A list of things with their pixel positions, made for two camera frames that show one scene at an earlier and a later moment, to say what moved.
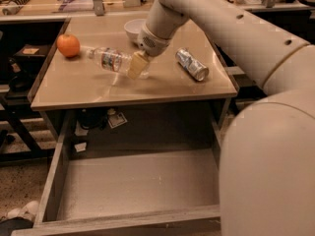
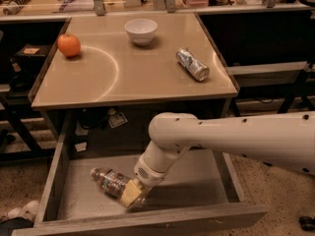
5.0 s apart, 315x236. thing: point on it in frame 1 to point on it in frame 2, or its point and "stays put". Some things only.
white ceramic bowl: (133, 29) stays put
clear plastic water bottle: (110, 59) to (112, 182)
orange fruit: (68, 44) stays put
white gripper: (153, 44) to (149, 175)
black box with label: (33, 53) stays put
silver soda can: (199, 71) stays put
